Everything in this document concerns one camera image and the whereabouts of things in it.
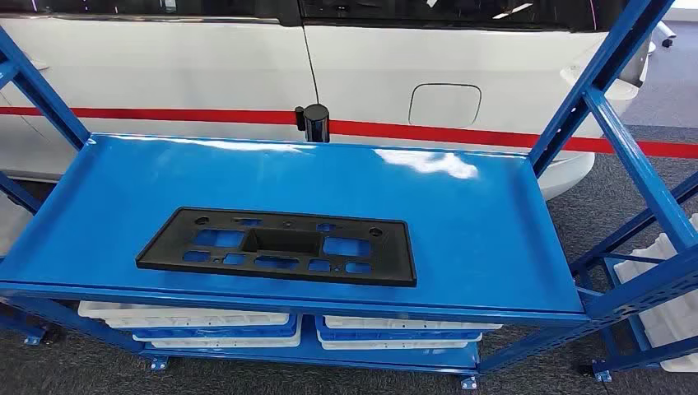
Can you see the white car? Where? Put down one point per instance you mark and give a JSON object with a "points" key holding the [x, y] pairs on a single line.
{"points": [[163, 71]]}

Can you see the blue metal shelf rack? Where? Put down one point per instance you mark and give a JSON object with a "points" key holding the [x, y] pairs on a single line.
{"points": [[643, 360], [327, 180]]}

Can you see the black car part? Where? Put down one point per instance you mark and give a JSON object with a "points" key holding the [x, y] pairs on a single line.
{"points": [[163, 245]]}

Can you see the white swivel chair base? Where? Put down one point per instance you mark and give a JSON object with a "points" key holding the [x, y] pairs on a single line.
{"points": [[665, 34]]}

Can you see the red barrier belt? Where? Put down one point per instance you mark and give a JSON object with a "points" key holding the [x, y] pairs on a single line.
{"points": [[163, 115], [463, 134]]}

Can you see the black stanchion post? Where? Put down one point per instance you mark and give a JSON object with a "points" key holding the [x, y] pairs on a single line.
{"points": [[316, 122]]}

